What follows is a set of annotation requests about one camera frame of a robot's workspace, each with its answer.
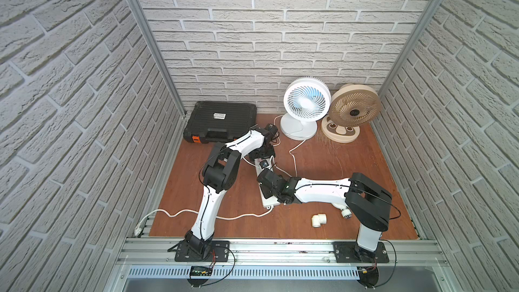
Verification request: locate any white fan power cable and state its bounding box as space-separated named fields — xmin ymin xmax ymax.
xmin=272 ymin=114 xmax=309 ymax=178

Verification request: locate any white multicolour power strip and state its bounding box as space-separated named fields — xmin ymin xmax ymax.
xmin=254 ymin=157 xmax=280 ymax=209

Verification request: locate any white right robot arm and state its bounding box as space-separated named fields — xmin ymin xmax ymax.
xmin=258 ymin=168 xmax=393 ymax=254

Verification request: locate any white pvc elbow fitting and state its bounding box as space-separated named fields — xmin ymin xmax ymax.
xmin=311 ymin=214 xmax=327 ymax=228

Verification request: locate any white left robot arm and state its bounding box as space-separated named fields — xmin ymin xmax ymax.
xmin=185 ymin=124 xmax=278 ymax=258

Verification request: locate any white desk fan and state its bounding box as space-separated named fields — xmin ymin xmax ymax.
xmin=281 ymin=77 xmax=331 ymax=141

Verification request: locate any beige bear desk fan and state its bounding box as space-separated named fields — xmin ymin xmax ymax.
xmin=321 ymin=84 xmax=382 ymax=143

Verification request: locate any white vent grille strip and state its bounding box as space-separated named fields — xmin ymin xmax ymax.
xmin=127 ymin=265 xmax=360 ymax=281

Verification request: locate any black plastic tool case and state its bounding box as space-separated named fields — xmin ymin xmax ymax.
xmin=183 ymin=101 xmax=257 ymax=144

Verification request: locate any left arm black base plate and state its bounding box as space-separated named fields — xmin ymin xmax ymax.
xmin=174 ymin=240 xmax=230 ymax=263

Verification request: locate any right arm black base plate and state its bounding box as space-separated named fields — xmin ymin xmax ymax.
xmin=332 ymin=241 xmax=389 ymax=264

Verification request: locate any white power strip cable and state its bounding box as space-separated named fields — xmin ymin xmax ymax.
xmin=134 ymin=207 xmax=273 ymax=238

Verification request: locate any aluminium mounting rail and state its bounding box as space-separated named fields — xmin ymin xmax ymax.
xmin=116 ymin=237 xmax=449 ymax=267

